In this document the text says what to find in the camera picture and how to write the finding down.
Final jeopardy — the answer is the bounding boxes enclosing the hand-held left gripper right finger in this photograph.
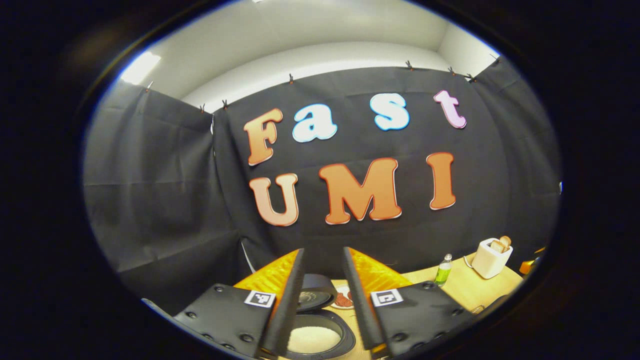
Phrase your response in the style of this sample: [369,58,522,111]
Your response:
[342,246,476,358]

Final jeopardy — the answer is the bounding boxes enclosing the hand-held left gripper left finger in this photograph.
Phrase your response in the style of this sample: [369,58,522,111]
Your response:
[172,248,306,358]

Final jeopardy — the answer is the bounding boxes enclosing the white rice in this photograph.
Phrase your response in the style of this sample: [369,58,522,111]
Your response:
[288,326,344,354]

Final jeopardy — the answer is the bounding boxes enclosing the black silver rice cooker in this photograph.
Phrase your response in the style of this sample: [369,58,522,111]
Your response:
[280,273,357,360]

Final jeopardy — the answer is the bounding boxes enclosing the white round plate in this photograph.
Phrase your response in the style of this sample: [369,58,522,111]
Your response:
[331,284,356,311]

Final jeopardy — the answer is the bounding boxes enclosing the white toaster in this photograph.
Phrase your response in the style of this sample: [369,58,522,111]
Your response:
[471,237,514,280]

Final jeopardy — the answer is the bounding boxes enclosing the green drink bottle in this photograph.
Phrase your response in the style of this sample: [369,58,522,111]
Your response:
[434,253,453,287]

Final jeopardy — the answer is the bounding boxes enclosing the black backdrop cloth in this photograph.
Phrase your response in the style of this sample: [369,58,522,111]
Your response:
[82,55,562,318]

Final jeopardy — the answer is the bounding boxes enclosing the ceiling light panel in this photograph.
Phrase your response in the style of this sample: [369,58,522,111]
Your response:
[120,51,162,86]

